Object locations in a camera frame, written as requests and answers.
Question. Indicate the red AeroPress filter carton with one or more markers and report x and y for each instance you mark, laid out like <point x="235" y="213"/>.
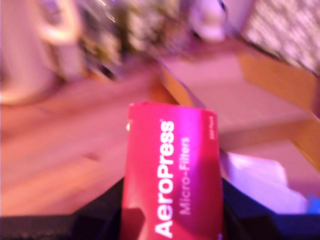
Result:
<point x="172" y="162"/>

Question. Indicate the open cardboard box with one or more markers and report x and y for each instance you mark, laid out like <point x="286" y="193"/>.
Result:
<point x="225" y="100"/>

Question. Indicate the clear plastic bottle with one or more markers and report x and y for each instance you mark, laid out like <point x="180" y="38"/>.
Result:
<point x="102" y="37"/>

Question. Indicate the white electric kettle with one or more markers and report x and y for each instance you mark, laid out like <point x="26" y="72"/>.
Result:
<point x="27" y="50"/>

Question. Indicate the paw print bag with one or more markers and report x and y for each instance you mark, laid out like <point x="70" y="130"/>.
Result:
<point x="282" y="27"/>

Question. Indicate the small white round camera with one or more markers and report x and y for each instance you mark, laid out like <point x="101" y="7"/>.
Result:
<point x="207" y="20"/>

